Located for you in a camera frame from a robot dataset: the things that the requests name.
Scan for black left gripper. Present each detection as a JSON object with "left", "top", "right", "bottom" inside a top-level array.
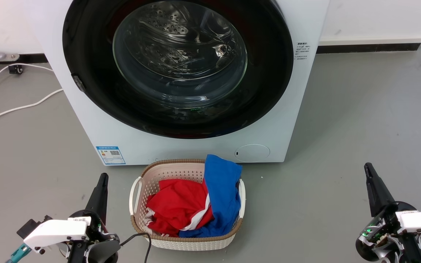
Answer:
[{"left": 67, "top": 173, "right": 121, "bottom": 263}]

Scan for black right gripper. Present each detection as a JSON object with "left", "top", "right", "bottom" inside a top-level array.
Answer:
[{"left": 356, "top": 163, "right": 421, "bottom": 263}]

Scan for black round glass washer door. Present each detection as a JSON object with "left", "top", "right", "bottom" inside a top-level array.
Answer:
[{"left": 62, "top": 0, "right": 294, "bottom": 139}]

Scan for white front-load washing machine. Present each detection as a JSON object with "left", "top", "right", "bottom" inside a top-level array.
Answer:
[{"left": 24, "top": 0, "right": 331, "bottom": 165}]

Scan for blue energy label sticker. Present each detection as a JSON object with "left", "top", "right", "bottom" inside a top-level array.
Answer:
[{"left": 96, "top": 146, "right": 126, "bottom": 165}]

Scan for black connector box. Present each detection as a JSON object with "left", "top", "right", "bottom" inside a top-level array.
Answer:
[{"left": 17, "top": 216, "right": 53, "bottom": 239}]

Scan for red garment with white trim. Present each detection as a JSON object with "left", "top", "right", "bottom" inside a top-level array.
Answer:
[{"left": 145, "top": 178, "right": 215, "bottom": 237}]

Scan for beige plastic laundry basket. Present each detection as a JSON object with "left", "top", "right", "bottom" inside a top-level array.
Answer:
[{"left": 129, "top": 159, "right": 246, "bottom": 251}]

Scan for blue garment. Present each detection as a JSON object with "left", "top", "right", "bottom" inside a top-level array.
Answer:
[{"left": 179, "top": 154, "right": 243, "bottom": 238}]

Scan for round white filter cover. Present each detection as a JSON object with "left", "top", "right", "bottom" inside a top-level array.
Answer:
[{"left": 235, "top": 144, "right": 270, "bottom": 163}]

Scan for black baseboard strip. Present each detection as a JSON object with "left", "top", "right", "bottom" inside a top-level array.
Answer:
[
  {"left": 0, "top": 54, "right": 48, "bottom": 65},
  {"left": 316, "top": 43, "right": 421, "bottom": 54}
]

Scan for teal cable connector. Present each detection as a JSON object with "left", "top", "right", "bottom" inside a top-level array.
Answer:
[{"left": 6, "top": 243, "right": 32, "bottom": 263}]

